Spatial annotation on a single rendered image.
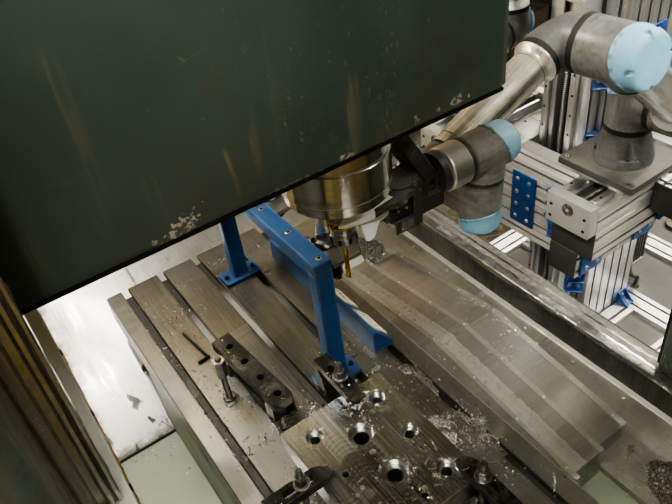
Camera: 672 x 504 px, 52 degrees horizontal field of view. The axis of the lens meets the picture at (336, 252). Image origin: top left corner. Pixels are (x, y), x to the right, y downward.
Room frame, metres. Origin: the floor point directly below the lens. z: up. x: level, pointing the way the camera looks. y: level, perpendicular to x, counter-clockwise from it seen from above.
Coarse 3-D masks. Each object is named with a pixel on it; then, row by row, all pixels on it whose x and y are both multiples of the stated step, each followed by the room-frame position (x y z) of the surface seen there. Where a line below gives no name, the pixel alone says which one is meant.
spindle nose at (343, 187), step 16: (368, 160) 0.75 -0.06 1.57; (384, 160) 0.77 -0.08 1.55; (320, 176) 0.74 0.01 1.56; (336, 176) 0.74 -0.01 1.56; (352, 176) 0.74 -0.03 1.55; (368, 176) 0.75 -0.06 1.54; (384, 176) 0.77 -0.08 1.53; (288, 192) 0.77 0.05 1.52; (304, 192) 0.75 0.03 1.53; (320, 192) 0.74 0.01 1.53; (336, 192) 0.74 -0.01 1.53; (352, 192) 0.74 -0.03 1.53; (368, 192) 0.75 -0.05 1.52; (384, 192) 0.77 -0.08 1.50; (304, 208) 0.75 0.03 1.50; (320, 208) 0.74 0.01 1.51; (336, 208) 0.74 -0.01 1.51; (352, 208) 0.74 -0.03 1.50; (368, 208) 0.75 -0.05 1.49
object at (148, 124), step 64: (0, 0) 0.54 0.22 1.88; (64, 0) 0.56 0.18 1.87; (128, 0) 0.58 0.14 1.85; (192, 0) 0.61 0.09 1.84; (256, 0) 0.64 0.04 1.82; (320, 0) 0.67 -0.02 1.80; (384, 0) 0.71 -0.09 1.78; (448, 0) 0.76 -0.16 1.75; (0, 64) 0.53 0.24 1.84; (64, 64) 0.55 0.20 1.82; (128, 64) 0.57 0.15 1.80; (192, 64) 0.60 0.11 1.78; (256, 64) 0.63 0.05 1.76; (320, 64) 0.67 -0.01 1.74; (384, 64) 0.71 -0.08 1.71; (448, 64) 0.76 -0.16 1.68; (0, 128) 0.52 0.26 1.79; (64, 128) 0.54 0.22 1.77; (128, 128) 0.57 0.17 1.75; (192, 128) 0.60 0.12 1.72; (256, 128) 0.63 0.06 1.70; (320, 128) 0.66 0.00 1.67; (384, 128) 0.71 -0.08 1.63; (0, 192) 0.51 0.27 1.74; (64, 192) 0.53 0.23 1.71; (128, 192) 0.56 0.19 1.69; (192, 192) 0.59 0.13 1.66; (256, 192) 0.62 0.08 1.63; (0, 256) 0.49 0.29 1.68; (64, 256) 0.52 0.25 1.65; (128, 256) 0.55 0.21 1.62
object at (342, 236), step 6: (354, 228) 0.81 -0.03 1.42; (330, 234) 0.81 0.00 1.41; (336, 234) 0.80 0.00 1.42; (342, 234) 0.80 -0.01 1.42; (348, 234) 0.80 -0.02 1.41; (354, 234) 0.81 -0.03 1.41; (336, 240) 0.80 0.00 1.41; (342, 240) 0.80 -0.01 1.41; (348, 240) 0.80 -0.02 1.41; (354, 240) 0.80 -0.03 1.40; (342, 246) 0.80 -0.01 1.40; (348, 246) 0.80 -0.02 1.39
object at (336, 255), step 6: (336, 246) 1.03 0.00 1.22; (354, 246) 1.02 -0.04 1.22; (324, 252) 1.01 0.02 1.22; (330, 252) 1.01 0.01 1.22; (336, 252) 1.01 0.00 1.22; (342, 252) 1.00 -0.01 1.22; (348, 252) 1.00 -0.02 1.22; (354, 252) 1.00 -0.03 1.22; (360, 252) 1.00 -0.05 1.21; (330, 258) 0.99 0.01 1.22; (336, 258) 0.99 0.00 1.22; (342, 258) 0.99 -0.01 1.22; (336, 264) 0.97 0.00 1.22; (342, 264) 0.98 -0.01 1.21
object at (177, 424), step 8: (160, 392) 1.10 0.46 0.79; (168, 408) 1.08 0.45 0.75; (168, 416) 1.13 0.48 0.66; (176, 416) 1.01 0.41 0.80; (176, 424) 1.06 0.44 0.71; (184, 432) 1.00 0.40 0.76; (184, 440) 1.04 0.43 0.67; (192, 440) 0.94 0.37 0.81; (192, 448) 0.98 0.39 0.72; (192, 456) 1.02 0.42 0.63; (200, 456) 0.92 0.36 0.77; (200, 464) 0.96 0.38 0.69; (208, 464) 0.87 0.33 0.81; (208, 472) 0.90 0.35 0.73; (208, 480) 0.94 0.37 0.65; (216, 480) 0.85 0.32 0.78; (216, 488) 0.88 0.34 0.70; (224, 496) 0.83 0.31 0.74
